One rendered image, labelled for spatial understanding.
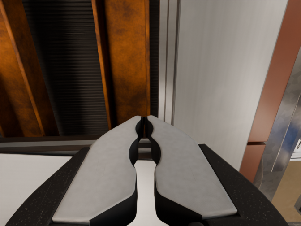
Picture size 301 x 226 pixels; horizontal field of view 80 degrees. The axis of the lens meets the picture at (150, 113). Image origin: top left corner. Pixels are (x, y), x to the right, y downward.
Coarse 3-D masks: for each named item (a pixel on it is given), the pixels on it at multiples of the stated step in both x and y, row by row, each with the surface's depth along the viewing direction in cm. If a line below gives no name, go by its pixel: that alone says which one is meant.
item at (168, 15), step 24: (168, 0) 16; (168, 24) 16; (168, 48) 17; (168, 72) 18; (168, 96) 20; (168, 120) 21; (0, 144) 23; (24, 144) 23; (48, 144) 23; (72, 144) 23; (144, 144) 23
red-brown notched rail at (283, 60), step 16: (288, 16) 18; (288, 32) 18; (288, 48) 19; (272, 64) 20; (288, 64) 20; (272, 80) 20; (272, 96) 21; (256, 112) 22; (272, 112) 22; (256, 128) 23; (256, 144) 25; (256, 160) 26
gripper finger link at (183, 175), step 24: (144, 120) 14; (168, 144) 10; (192, 144) 10; (168, 168) 8; (192, 168) 8; (168, 192) 7; (192, 192) 7; (216, 192) 7; (168, 216) 7; (192, 216) 6; (216, 216) 6
